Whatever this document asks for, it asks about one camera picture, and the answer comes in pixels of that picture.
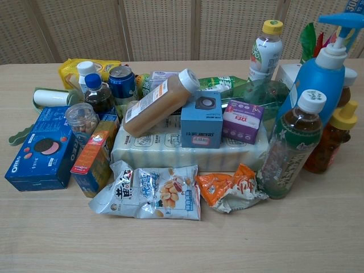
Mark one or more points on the clear jar of snacks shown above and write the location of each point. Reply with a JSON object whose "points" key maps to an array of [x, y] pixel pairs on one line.
{"points": [[81, 119]]}

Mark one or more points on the blue speaker box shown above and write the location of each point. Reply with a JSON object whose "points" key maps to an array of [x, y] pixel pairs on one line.
{"points": [[200, 125]]}

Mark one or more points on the green snack packet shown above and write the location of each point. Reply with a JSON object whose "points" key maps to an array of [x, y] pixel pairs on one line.
{"points": [[142, 82]]}

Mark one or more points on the small white cap bottle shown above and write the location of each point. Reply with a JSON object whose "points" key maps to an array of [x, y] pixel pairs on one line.
{"points": [[85, 75]]}

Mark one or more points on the colourful feather shuttlecock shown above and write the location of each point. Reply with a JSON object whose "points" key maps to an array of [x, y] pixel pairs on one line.
{"points": [[312, 39]]}

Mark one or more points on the dark cola bottle blue cap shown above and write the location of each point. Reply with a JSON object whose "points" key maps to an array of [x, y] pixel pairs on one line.
{"points": [[98, 95]]}

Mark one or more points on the blue printed packet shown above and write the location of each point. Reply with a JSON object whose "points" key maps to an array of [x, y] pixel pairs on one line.
{"points": [[351, 5]]}

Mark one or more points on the green plastic soda bottle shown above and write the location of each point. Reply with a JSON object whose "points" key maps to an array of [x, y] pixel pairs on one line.
{"points": [[256, 91]]}

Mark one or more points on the lavender tissue pack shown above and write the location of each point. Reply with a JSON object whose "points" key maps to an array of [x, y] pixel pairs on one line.
{"points": [[160, 77]]}

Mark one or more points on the beige juice bottle white cap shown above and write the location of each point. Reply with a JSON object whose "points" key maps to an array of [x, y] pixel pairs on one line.
{"points": [[159, 102]]}

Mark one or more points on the white carton box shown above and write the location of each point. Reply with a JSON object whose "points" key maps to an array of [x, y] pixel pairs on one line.
{"points": [[285, 75]]}

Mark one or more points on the green tea bottle white cap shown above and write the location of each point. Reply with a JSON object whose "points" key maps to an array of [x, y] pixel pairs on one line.
{"points": [[290, 150]]}

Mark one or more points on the orange snack bag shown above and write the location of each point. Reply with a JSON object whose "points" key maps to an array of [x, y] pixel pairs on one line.
{"points": [[227, 187]]}

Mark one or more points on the blue drink can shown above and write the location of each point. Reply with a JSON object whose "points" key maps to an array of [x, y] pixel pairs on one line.
{"points": [[123, 84]]}

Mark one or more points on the white tissue pack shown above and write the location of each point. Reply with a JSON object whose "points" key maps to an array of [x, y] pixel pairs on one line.
{"points": [[170, 155]]}

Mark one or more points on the yellow snack bag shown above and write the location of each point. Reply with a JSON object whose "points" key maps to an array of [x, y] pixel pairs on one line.
{"points": [[82, 68]]}

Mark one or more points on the honey bottle yellow cap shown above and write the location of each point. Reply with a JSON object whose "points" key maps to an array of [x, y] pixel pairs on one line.
{"points": [[330, 142]]}

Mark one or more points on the white peanut snack bag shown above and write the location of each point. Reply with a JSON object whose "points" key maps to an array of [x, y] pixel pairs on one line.
{"points": [[153, 193]]}

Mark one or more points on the blue pump dispenser bottle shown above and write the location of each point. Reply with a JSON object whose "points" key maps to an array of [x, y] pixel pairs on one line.
{"points": [[318, 79]]}

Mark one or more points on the amber bottle white cap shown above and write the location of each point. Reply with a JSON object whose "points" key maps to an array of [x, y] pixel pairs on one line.
{"points": [[347, 91]]}

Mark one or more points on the white lint roller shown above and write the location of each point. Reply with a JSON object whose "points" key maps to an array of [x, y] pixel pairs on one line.
{"points": [[51, 98]]}

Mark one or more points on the blue Oreo cookie box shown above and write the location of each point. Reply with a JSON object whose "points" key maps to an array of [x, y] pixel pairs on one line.
{"points": [[42, 159]]}

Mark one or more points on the orange and blue snack box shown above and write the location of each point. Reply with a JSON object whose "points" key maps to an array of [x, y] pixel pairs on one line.
{"points": [[95, 159]]}

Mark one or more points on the purple sanitary pad pack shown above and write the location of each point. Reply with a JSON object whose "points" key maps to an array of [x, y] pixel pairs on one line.
{"points": [[243, 122]]}

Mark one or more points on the folding lattice screen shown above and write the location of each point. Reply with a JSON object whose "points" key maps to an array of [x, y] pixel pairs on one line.
{"points": [[182, 28]]}

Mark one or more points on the green wavy holder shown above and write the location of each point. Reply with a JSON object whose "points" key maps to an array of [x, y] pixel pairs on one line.
{"points": [[21, 133]]}

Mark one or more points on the white drink bottle yellow cap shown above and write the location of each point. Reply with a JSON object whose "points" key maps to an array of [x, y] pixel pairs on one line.
{"points": [[266, 54]]}

